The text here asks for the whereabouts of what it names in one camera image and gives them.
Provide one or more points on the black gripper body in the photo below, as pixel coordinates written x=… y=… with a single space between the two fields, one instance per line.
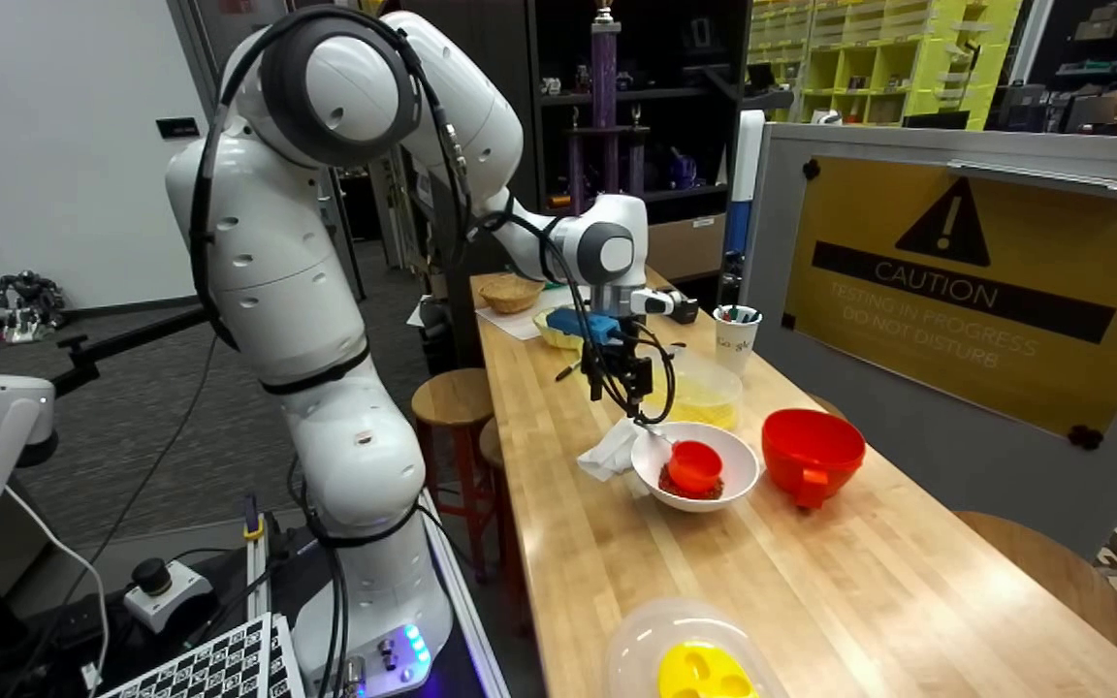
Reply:
x=612 y=368

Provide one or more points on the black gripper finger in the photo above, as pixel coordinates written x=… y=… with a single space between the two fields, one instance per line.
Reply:
x=627 y=404
x=642 y=404

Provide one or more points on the white napkin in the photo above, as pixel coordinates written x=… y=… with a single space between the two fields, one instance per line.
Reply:
x=611 y=451

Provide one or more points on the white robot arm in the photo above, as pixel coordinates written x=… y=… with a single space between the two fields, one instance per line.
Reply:
x=334 y=87

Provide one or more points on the yellow clear plastic container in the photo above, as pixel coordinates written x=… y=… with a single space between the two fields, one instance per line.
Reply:
x=703 y=394

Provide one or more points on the wicker basket with items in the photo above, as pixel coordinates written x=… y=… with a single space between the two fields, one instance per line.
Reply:
x=554 y=337

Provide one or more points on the black small device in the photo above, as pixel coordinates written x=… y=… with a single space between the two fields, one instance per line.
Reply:
x=680 y=308

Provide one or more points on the white bowl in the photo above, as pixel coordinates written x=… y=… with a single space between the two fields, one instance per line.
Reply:
x=738 y=461

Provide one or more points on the red measuring cup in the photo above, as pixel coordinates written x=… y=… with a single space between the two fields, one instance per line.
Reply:
x=693 y=472

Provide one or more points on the white paper cup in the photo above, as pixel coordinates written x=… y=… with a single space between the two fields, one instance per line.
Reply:
x=734 y=335

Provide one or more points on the wooden bowl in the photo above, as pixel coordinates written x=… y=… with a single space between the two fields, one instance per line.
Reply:
x=509 y=292

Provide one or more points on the round wooden stool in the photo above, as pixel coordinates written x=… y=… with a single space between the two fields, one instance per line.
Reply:
x=447 y=411

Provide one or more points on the red plastic bowl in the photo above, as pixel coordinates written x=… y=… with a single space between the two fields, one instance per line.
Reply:
x=813 y=454

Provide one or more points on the clear lid with yellow item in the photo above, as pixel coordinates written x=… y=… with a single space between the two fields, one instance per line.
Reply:
x=685 y=650

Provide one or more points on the yellow shelving unit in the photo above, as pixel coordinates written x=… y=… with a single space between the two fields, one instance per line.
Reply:
x=883 y=61

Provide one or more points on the yellow caution sign board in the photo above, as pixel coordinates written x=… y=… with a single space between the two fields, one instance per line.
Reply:
x=987 y=287

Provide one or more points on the checkerboard calibration board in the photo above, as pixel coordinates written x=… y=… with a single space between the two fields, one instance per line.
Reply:
x=249 y=660

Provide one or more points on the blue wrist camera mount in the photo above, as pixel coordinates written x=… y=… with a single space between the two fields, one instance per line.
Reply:
x=588 y=322

